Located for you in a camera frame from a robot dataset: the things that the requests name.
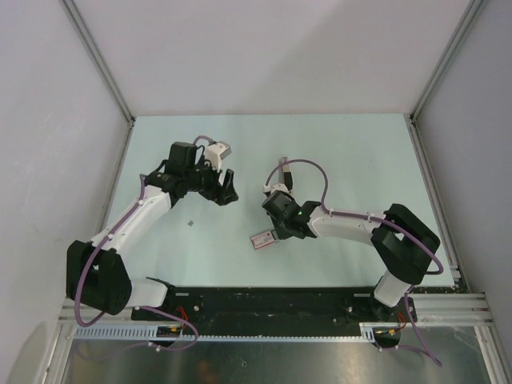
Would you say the aluminium frame rail front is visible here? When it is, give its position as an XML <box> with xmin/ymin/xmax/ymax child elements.
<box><xmin>58</xmin><ymin>294</ymin><xmax>494</xmax><ymax>326</ymax></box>

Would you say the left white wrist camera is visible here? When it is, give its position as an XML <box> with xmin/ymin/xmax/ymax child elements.
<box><xmin>204</xmin><ymin>142</ymin><xmax>231</xmax><ymax>173</ymax></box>

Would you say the purple cable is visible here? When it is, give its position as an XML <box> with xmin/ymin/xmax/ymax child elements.
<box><xmin>266</xmin><ymin>158</ymin><xmax>443</xmax><ymax>367</ymax></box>
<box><xmin>74</xmin><ymin>135</ymin><xmax>219</xmax><ymax>327</ymax></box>

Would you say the right aluminium corner post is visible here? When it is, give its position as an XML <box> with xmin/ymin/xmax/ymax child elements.
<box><xmin>410</xmin><ymin>0</ymin><xmax>487</xmax><ymax>121</ymax></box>

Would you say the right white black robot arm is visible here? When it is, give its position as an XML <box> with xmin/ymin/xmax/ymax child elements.
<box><xmin>262</xmin><ymin>190</ymin><xmax>443</xmax><ymax>321</ymax></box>

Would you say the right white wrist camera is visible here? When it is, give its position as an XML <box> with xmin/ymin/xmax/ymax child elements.
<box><xmin>263</xmin><ymin>183</ymin><xmax>290</xmax><ymax>196</ymax></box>

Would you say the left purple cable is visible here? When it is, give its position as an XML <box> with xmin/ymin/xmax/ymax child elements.
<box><xmin>74</xmin><ymin>135</ymin><xmax>219</xmax><ymax>327</ymax></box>

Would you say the left aluminium corner post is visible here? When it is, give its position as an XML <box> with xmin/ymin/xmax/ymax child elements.
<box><xmin>59</xmin><ymin>0</ymin><xmax>135</xmax><ymax>123</ymax></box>

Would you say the red white staple box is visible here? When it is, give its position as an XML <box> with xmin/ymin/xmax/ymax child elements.
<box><xmin>250</xmin><ymin>230</ymin><xmax>278</xmax><ymax>250</ymax></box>

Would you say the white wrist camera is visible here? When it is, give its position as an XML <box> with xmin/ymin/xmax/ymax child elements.
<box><xmin>263</xmin><ymin>183</ymin><xmax>290</xmax><ymax>196</ymax></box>
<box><xmin>204</xmin><ymin>142</ymin><xmax>231</xmax><ymax>173</ymax></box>

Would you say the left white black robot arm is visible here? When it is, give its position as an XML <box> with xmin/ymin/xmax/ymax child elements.
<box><xmin>66</xmin><ymin>140</ymin><xmax>238</xmax><ymax>326</ymax></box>

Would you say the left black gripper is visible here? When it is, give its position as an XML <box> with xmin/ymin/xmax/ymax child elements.
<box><xmin>185</xmin><ymin>155</ymin><xmax>238</xmax><ymax>206</ymax></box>

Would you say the aluminium corner post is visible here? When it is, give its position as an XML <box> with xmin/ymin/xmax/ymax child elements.
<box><xmin>410</xmin><ymin>0</ymin><xmax>487</xmax><ymax>121</ymax></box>
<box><xmin>59</xmin><ymin>0</ymin><xmax>135</xmax><ymax>123</ymax></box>

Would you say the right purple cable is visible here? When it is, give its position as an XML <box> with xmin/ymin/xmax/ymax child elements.
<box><xmin>266</xmin><ymin>158</ymin><xmax>443</xmax><ymax>367</ymax></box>

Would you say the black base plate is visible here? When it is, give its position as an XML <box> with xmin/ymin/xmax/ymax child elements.
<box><xmin>131</xmin><ymin>286</ymin><xmax>417</xmax><ymax>338</ymax></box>

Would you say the grey slotted cable duct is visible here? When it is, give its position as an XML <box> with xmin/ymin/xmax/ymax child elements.
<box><xmin>71</xmin><ymin>322</ymin><xmax>379</xmax><ymax>343</ymax></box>

